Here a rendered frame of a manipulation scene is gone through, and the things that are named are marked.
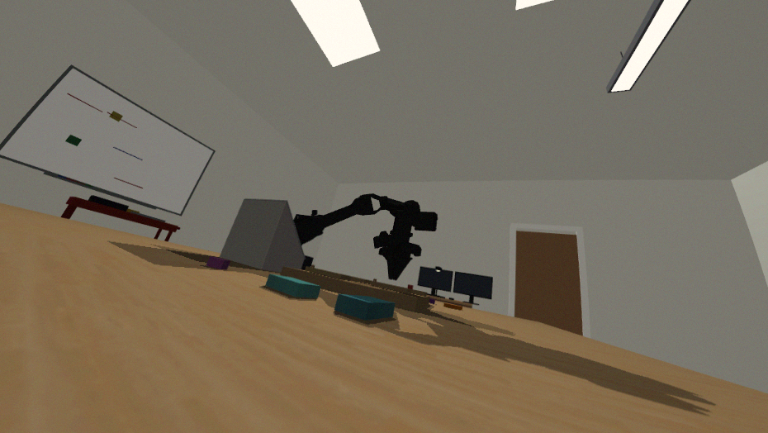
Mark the teal rectangular block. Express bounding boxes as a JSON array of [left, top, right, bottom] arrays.
[[334, 294, 396, 321], [265, 274, 321, 298]]

